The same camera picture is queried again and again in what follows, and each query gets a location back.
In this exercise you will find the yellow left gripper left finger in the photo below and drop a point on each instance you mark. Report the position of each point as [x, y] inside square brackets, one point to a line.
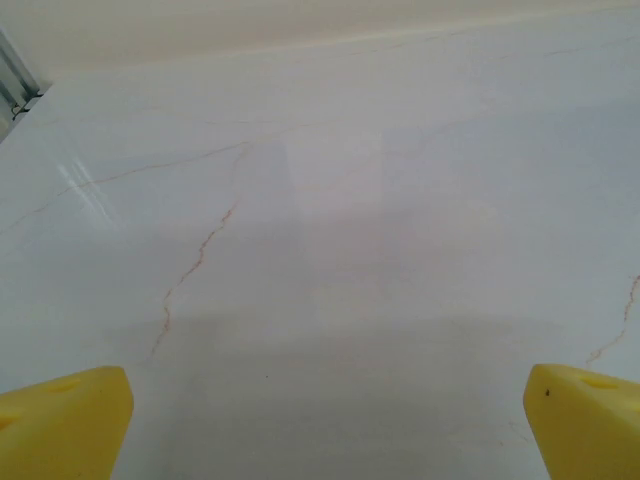
[60, 430]

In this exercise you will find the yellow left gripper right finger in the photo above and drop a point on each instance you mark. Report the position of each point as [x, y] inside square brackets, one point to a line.
[585, 430]

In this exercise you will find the aluminium frame post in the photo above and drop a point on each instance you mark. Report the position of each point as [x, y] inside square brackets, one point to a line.
[12, 70]

